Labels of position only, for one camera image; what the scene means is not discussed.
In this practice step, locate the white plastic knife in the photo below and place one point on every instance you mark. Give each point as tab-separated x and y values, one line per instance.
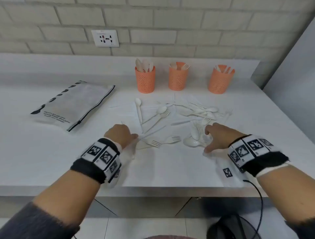
231	71
226	70
217	69

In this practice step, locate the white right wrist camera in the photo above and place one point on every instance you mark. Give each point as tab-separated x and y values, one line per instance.
227	172

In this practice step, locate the black wristband with markers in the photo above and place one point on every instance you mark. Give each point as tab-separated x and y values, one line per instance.
256	152
98	157

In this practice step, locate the orange mesh spoon cup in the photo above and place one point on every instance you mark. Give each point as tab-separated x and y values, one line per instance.
145	82

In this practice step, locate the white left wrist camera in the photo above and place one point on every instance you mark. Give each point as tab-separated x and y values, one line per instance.
123	160

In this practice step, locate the person's right forearm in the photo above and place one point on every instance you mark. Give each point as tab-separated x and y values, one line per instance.
290	194

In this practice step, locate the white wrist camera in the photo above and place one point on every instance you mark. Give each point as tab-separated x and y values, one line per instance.
227	172
123	160

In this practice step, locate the white plastic fork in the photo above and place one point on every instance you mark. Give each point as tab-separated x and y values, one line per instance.
185	66
173	65

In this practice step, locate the white plastic spoon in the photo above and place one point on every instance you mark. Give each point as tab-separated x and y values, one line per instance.
150	66
145	65
138	64

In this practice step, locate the pile of white plastic cutlery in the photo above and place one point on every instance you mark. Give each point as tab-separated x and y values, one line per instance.
161	110

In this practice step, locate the grey zip pouch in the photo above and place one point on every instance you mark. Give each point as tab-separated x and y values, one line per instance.
71	106

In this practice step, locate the black right wristband with markers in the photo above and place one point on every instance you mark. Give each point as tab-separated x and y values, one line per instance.
256	152

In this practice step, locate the person's right hand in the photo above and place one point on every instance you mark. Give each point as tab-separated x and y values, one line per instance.
221	136

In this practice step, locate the orange mesh fork cup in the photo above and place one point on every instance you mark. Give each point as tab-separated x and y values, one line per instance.
177	78

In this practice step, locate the black chair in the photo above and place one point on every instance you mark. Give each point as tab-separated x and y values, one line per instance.
228	226

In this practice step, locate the person's left forearm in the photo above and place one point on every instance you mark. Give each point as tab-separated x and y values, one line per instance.
64	197

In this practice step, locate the grey cabinet panel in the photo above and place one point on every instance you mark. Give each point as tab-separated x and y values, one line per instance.
295	86

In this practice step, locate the person's left hand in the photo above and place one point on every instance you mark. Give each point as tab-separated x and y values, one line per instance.
120	135

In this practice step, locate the white wall socket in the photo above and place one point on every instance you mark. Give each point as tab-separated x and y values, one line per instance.
105	38

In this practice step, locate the orange mesh knife cup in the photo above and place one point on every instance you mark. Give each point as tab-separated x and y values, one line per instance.
219	82

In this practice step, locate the black left wristband with markers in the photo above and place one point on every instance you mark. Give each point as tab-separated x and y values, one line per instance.
98	157

